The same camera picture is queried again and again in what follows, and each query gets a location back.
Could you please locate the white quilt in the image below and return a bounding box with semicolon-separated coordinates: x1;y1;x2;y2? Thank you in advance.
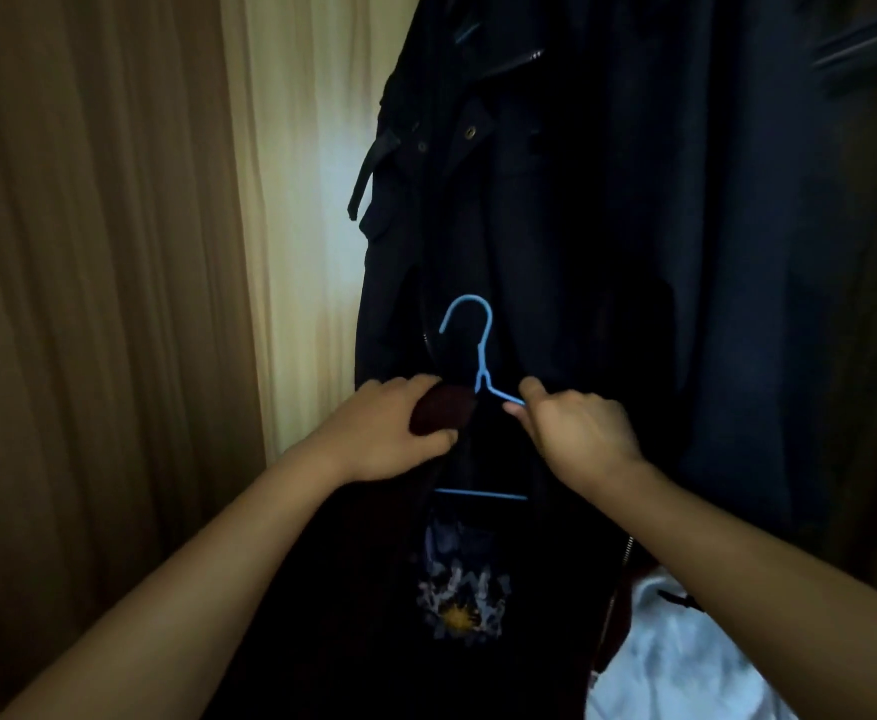
584;565;801;720

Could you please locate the blue wire hanger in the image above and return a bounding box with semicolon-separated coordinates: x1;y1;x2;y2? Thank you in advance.
433;293;531;504

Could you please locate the person's right forearm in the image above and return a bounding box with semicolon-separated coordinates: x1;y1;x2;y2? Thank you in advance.
593;459;877;720

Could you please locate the person's left forearm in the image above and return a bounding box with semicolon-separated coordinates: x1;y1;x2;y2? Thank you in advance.
0;441;355;720

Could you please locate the person's right hand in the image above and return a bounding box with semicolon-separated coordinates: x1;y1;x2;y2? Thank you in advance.
501;375;647;503

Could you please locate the wooden wardrobe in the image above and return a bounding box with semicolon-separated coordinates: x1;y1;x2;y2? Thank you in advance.
0;0;877;720

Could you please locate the navy blue jacket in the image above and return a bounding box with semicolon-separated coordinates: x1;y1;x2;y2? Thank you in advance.
345;0;846;535

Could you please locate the person's left hand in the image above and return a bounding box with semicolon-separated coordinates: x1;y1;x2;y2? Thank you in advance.
302;373;461;486

